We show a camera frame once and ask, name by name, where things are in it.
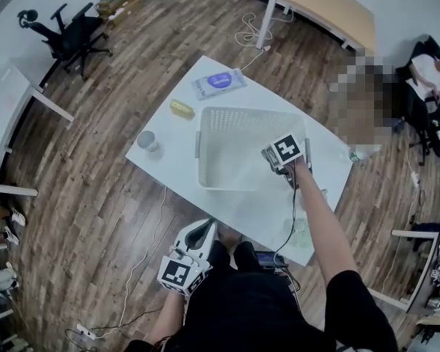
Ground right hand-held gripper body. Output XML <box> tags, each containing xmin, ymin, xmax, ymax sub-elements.
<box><xmin>260</xmin><ymin>132</ymin><xmax>305</xmax><ymax>191</ymax></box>

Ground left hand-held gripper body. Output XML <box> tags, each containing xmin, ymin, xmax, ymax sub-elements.
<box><xmin>156</xmin><ymin>246</ymin><xmax>213</xmax><ymax>298</ymax></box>

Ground white plastic basket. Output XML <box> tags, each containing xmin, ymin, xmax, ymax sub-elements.
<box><xmin>194</xmin><ymin>105</ymin><xmax>313</xmax><ymax>192</ymax></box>

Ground person's left forearm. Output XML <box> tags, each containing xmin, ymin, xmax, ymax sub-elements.
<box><xmin>148</xmin><ymin>290</ymin><xmax>186</xmax><ymax>346</ymax></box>

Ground person's right forearm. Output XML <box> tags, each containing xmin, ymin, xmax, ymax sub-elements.
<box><xmin>287</xmin><ymin>158</ymin><xmax>355</xmax><ymax>289</ymax></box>

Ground printed paper cup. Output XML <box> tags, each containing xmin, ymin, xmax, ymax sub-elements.
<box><xmin>136</xmin><ymin>130</ymin><xmax>161</xmax><ymax>153</ymax></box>

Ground small pale yellow piece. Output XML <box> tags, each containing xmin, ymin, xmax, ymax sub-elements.
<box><xmin>169</xmin><ymin>99</ymin><xmax>196</xmax><ymax>120</ymax></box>

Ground person's black trousers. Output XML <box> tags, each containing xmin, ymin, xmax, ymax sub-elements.
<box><xmin>208</xmin><ymin>240</ymin><xmax>260</xmax><ymax>271</ymax></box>

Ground black device with screen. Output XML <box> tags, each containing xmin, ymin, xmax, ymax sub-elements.
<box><xmin>254</xmin><ymin>250</ymin><xmax>286</xmax><ymax>271</ymax></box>

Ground clear plastic water bottle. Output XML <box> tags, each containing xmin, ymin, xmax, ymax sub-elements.
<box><xmin>348</xmin><ymin>144</ymin><xmax>382</xmax><ymax>163</ymax></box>

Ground person's black shirt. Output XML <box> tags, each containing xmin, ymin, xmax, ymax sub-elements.
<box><xmin>124</xmin><ymin>265</ymin><xmax>399</xmax><ymax>352</ymax></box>

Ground wipes packet with purple label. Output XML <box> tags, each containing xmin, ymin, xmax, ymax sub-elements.
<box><xmin>190</xmin><ymin>68</ymin><xmax>249</xmax><ymax>100</ymax></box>

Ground black office chair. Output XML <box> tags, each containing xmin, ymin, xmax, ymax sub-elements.
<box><xmin>17</xmin><ymin>1</ymin><xmax>114</xmax><ymax>81</ymax></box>
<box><xmin>395</xmin><ymin>34</ymin><xmax>440</xmax><ymax>168</ymax></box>

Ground wooden-top desk with white legs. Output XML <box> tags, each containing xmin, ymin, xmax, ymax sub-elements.
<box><xmin>256</xmin><ymin>0</ymin><xmax>376</xmax><ymax>57</ymax></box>

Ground dark desk with white legs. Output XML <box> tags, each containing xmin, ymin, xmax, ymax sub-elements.
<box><xmin>366</xmin><ymin>229</ymin><xmax>440</xmax><ymax>314</ymax></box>

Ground black cloth bundle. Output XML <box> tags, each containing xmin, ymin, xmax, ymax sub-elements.
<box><xmin>411</xmin><ymin>222</ymin><xmax>440</xmax><ymax>253</ymax></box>

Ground grey cloth bundle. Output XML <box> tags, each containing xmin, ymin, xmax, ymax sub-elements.
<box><xmin>0</xmin><ymin>268</ymin><xmax>19</xmax><ymax>291</ymax></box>

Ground cardboard boxes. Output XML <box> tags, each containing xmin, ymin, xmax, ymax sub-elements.
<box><xmin>94</xmin><ymin>0</ymin><xmax>144</xmax><ymax>29</ymax></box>

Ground white floor cable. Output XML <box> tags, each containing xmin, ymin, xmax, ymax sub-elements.
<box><xmin>119</xmin><ymin>186</ymin><xmax>169</xmax><ymax>328</ymax></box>

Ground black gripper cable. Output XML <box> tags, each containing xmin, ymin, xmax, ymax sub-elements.
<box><xmin>273</xmin><ymin>165</ymin><xmax>300</xmax><ymax>267</ymax></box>

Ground white coiled cable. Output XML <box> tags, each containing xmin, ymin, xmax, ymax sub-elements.
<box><xmin>234</xmin><ymin>12</ymin><xmax>273</xmax><ymax>72</ymax></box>

